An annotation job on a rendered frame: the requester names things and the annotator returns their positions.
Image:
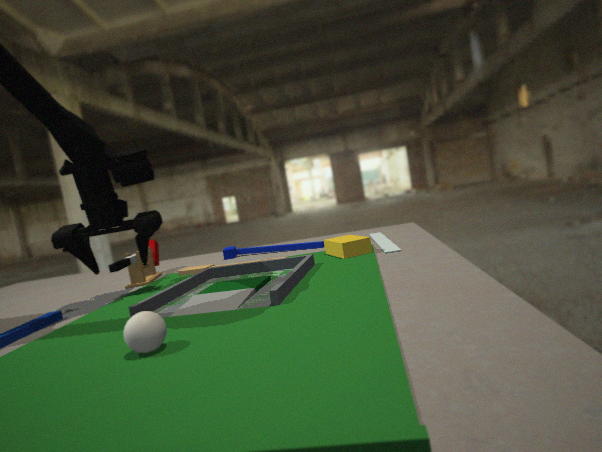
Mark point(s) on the yellow box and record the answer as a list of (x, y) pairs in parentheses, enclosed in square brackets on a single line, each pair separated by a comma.
[(348, 246)]

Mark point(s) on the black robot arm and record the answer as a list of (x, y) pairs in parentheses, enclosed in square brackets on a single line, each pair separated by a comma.
[(90, 157)]

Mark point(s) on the red putter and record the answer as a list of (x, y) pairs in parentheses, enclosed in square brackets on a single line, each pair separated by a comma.
[(121, 264)]

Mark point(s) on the green flat mat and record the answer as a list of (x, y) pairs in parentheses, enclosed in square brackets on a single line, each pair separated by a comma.
[(325, 360)]

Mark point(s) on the white golf ball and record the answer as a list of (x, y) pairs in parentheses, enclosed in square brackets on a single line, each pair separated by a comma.
[(145, 331)]

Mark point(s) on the pale grey flat bar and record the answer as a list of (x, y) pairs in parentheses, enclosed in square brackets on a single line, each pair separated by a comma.
[(384, 243)]

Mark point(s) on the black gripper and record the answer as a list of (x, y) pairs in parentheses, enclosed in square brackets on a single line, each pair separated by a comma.
[(103, 212)]

